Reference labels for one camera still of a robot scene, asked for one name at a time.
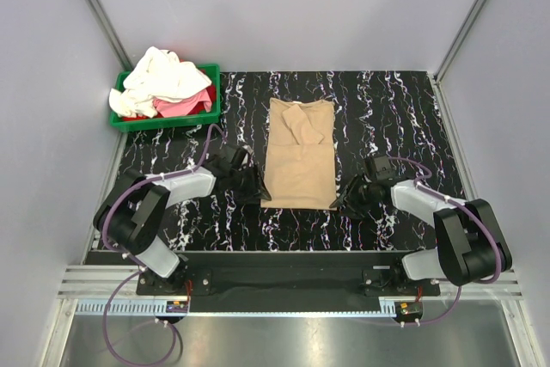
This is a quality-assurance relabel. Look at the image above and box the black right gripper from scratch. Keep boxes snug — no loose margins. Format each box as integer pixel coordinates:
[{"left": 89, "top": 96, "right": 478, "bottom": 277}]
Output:
[{"left": 329, "top": 174, "right": 377, "bottom": 221}]

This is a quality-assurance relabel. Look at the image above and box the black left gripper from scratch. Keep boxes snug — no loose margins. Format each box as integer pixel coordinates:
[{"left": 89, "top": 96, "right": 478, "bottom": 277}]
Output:
[{"left": 229, "top": 164, "right": 271, "bottom": 205}]

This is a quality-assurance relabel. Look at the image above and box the beige t-shirt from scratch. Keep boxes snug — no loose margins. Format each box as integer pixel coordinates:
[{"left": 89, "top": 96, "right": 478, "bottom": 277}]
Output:
[{"left": 261, "top": 98, "right": 337, "bottom": 211}]

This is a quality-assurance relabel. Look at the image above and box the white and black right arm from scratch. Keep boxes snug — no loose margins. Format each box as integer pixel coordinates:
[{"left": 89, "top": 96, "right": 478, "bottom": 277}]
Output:
[{"left": 330, "top": 155, "right": 513, "bottom": 296}]

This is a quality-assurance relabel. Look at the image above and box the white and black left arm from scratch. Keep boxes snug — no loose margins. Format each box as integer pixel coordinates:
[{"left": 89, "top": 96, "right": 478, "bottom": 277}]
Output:
[{"left": 93, "top": 145, "right": 272, "bottom": 295}]

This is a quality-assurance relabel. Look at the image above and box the pink t-shirt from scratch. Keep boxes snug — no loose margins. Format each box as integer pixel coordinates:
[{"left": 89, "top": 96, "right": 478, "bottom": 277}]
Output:
[{"left": 153, "top": 89, "right": 212, "bottom": 118}]

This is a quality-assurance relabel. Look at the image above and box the green plastic bin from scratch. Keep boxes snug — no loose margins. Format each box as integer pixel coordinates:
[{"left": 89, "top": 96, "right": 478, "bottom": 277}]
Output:
[{"left": 108, "top": 63, "right": 222, "bottom": 133}]

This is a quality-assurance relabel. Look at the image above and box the white t-shirt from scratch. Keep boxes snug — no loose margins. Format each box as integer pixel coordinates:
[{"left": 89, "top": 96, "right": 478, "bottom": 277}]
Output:
[{"left": 107, "top": 45, "right": 213, "bottom": 119}]

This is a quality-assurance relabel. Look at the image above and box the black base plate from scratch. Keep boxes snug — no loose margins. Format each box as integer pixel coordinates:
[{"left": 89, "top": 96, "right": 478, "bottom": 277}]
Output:
[{"left": 137, "top": 251, "right": 440, "bottom": 316}]

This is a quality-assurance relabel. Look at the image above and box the aluminium rail frame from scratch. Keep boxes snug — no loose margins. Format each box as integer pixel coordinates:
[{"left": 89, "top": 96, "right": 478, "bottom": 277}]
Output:
[{"left": 41, "top": 266, "right": 549, "bottom": 366}]

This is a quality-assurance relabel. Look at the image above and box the white slotted cable duct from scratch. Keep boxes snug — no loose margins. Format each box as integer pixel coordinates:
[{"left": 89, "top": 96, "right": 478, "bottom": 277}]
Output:
[{"left": 76, "top": 297, "right": 422, "bottom": 318}]

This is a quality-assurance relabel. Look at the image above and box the left aluminium corner post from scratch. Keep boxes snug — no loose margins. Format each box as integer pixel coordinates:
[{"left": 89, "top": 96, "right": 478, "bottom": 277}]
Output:
[{"left": 85, "top": 0, "right": 132, "bottom": 70}]

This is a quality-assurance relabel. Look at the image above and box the aluminium corner post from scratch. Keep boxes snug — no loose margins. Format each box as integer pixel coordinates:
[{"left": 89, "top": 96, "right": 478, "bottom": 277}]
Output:
[
  {"left": 85, "top": 0, "right": 132, "bottom": 70},
  {"left": 434, "top": 0, "right": 489, "bottom": 83}
]

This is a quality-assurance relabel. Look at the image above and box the right aluminium corner post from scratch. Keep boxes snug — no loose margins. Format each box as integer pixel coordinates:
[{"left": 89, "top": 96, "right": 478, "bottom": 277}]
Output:
[{"left": 434, "top": 0, "right": 489, "bottom": 83}]

